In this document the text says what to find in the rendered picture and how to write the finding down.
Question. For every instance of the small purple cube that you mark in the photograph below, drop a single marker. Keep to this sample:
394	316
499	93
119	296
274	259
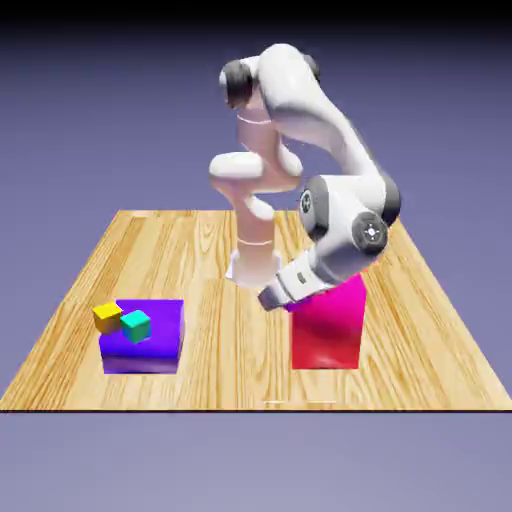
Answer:
292	307

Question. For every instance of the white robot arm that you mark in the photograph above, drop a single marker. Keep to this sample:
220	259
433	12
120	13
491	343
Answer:
340	192

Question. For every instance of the small yellow cube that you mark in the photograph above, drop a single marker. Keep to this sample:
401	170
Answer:
106	316

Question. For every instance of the small teal cube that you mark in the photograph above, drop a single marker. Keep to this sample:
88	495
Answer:
136	326

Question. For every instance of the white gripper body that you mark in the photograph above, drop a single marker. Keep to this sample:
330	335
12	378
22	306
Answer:
276	296

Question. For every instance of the large pink box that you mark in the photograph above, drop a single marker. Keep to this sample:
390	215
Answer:
328	332

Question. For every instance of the large purple box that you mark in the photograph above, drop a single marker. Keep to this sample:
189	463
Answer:
160	328

